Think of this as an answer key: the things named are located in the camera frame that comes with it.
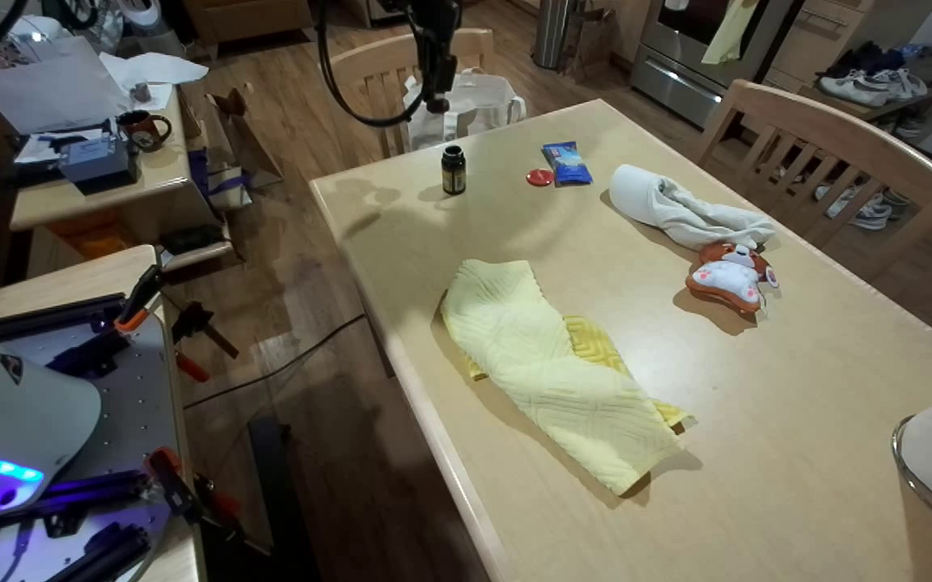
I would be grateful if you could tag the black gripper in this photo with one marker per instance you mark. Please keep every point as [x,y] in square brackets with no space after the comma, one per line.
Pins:
[433,25]

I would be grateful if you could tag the dark brown bottle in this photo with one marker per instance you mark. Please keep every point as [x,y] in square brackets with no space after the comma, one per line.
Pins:
[453,169]

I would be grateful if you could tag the wooden chair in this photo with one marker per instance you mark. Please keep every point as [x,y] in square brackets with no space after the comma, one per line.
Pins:
[379,83]
[815,166]

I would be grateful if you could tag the white plastic bag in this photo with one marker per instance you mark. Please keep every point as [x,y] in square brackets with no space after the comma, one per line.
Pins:
[477,102]

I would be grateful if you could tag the blue packet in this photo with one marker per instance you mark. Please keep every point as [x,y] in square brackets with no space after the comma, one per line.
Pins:
[566,163]

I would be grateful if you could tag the stainless steel oven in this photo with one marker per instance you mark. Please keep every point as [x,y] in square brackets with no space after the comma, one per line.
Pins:
[693,51]

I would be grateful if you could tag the white rolled cloth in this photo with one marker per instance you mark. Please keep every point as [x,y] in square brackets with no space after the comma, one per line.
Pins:
[680,214]

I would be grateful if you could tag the dark mug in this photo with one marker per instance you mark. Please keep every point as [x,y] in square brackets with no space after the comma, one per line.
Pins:
[148,130]

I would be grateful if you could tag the wooden side desk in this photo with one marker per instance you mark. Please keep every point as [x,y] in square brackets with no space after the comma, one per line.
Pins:
[160,207]

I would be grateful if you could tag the yellow cloth towel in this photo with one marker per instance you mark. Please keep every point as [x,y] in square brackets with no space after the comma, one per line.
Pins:
[522,345]

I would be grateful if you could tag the blue grey box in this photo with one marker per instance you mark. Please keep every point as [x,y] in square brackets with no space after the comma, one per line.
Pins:
[99,163]

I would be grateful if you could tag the white paper sheet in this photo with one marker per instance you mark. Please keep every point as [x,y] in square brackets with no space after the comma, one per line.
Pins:
[61,84]

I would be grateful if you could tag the orange white plush toy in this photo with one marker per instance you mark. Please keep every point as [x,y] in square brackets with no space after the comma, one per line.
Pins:
[732,276]

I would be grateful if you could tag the orange black clamp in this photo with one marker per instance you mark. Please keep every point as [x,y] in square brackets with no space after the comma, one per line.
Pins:
[99,353]

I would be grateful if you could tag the wooden chair right side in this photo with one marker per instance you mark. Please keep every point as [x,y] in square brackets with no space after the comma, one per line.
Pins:
[815,166]

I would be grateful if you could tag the white sneakers pair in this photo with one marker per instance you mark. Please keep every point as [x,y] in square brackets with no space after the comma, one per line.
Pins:
[873,88]

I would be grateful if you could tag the small red ring object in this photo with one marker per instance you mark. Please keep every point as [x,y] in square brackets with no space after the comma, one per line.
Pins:
[539,180]

